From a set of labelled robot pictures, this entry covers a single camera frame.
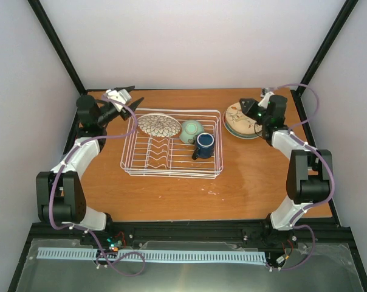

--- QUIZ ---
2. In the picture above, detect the beige bird painted plate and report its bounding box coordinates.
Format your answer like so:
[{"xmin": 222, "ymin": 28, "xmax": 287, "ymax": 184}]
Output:
[{"xmin": 224, "ymin": 102, "xmax": 262, "ymax": 136}]

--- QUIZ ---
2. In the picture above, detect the floral patterned plate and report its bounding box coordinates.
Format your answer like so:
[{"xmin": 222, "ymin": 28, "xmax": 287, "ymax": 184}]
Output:
[{"xmin": 138, "ymin": 113, "xmax": 182, "ymax": 137}]

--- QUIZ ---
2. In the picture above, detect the dark blue ceramic mug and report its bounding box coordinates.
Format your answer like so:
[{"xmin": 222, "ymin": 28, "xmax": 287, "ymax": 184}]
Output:
[{"xmin": 192, "ymin": 132, "xmax": 215, "ymax": 160}]

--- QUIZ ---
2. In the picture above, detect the green floral ceramic bowl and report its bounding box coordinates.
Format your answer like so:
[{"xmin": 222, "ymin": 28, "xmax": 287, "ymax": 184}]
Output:
[{"xmin": 179, "ymin": 120, "xmax": 205, "ymax": 144}]

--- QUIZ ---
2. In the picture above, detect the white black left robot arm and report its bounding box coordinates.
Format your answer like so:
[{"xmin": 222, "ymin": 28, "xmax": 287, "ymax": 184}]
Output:
[{"xmin": 36, "ymin": 86, "xmax": 142, "ymax": 245}]

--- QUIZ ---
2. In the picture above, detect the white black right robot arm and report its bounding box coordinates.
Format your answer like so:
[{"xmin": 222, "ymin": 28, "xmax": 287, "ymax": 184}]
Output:
[{"xmin": 239, "ymin": 92, "xmax": 335, "ymax": 242}]

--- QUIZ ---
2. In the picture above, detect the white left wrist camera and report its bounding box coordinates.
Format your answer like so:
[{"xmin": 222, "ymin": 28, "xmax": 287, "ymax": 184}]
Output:
[{"xmin": 105, "ymin": 89, "xmax": 132, "ymax": 111}]

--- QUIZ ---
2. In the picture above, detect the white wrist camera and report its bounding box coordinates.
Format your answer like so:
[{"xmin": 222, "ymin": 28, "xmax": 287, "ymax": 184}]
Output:
[
  {"xmin": 258, "ymin": 88, "xmax": 274, "ymax": 108},
  {"xmin": 105, "ymin": 89, "xmax": 132, "ymax": 111}
]

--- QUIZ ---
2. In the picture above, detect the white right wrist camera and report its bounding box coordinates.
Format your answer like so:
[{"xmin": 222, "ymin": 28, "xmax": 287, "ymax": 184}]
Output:
[{"xmin": 258, "ymin": 88, "xmax": 274, "ymax": 108}]

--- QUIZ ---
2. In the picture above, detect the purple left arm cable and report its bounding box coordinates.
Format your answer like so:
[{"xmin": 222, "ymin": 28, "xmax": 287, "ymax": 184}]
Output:
[{"xmin": 49, "ymin": 94, "xmax": 146, "ymax": 277}]

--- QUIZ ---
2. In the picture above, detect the white wire dish rack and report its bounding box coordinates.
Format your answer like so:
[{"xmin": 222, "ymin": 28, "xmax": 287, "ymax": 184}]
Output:
[{"xmin": 120, "ymin": 108, "xmax": 224, "ymax": 179}]

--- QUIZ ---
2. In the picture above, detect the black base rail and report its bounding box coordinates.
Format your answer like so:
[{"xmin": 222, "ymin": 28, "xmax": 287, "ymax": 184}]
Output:
[{"xmin": 29, "ymin": 220, "xmax": 354, "ymax": 246}]

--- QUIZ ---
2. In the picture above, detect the black enclosure frame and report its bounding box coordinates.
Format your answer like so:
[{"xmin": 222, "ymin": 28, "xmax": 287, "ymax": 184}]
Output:
[{"xmin": 9, "ymin": 1, "xmax": 367, "ymax": 291}]

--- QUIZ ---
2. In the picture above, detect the light blue cable duct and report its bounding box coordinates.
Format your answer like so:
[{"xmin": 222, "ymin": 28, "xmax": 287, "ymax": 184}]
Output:
[{"xmin": 36, "ymin": 247, "xmax": 266, "ymax": 265}]

